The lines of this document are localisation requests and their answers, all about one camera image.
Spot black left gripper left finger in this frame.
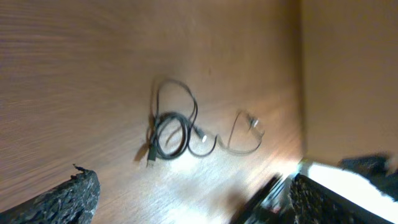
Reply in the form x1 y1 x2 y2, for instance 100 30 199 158
1 166 101 224

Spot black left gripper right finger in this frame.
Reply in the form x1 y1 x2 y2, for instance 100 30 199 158
289 174 392 224

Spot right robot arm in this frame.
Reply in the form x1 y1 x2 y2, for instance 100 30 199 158
231 154 397 224

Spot black braided usb cable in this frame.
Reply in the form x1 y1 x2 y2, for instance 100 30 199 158
149 77 266 158

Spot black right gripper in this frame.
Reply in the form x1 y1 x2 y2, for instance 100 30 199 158
230 174 295 224

